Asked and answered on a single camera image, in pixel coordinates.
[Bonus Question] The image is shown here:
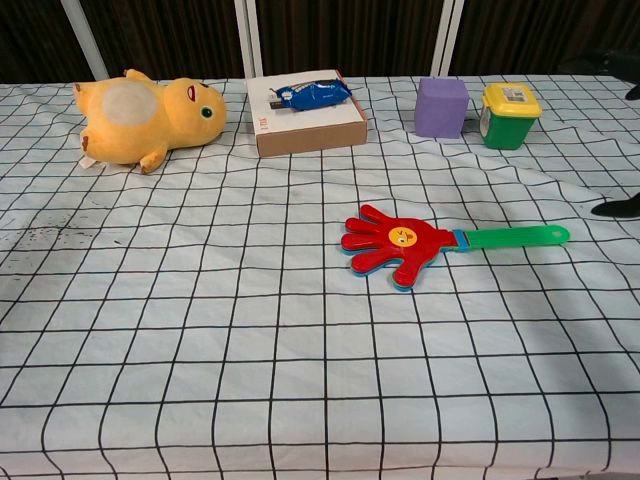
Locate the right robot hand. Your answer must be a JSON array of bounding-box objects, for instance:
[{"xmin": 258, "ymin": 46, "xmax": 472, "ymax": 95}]
[{"xmin": 592, "ymin": 83, "xmax": 640, "ymax": 220}]

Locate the green container yellow lid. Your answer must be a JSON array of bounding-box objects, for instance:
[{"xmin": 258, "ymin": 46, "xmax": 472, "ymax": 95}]
[{"xmin": 479, "ymin": 82, "xmax": 544, "ymax": 150}]

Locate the purple foam cube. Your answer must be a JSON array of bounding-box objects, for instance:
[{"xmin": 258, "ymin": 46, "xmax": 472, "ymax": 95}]
[{"xmin": 414, "ymin": 77, "xmax": 470, "ymax": 139}]

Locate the white black checked tablecloth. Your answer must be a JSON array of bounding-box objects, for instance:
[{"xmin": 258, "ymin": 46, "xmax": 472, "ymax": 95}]
[{"xmin": 0, "ymin": 74, "xmax": 640, "ymax": 480}]

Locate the white cardboard box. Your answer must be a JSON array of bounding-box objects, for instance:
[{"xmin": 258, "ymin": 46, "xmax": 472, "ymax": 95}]
[{"xmin": 244, "ymin": 69, "xmax": 370, "ymax": 158}]

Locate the white metal frame post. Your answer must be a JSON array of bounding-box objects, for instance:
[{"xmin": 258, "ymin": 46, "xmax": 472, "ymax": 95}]
[
  {"xmin": 233, "ymin": 0, "xmax": 265, "ymax": 79},
  {"xmin": 428, "ymin": 0, "xmax": 465, "ymax": 77},
  {"xmin": 60, "ymin": 0, "xmax": 110, "ymax": 80}
]

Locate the yellow plush toy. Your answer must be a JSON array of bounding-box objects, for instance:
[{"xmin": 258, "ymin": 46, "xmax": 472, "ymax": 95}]
[{"xmin": 73, "ymin": 68, "xmax": 228, "ymax": 175}]

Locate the red hand clapper toy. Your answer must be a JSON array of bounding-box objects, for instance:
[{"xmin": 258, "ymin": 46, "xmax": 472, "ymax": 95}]
[{"xmin": 340, "ymin": 203, "xmax": 572, "ymax": 294}]

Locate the blue snack packet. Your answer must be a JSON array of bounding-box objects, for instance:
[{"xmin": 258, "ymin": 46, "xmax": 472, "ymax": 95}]
[{"xmin": 267, "ymin": 78, "xmax": 353, "ymax": 112}]

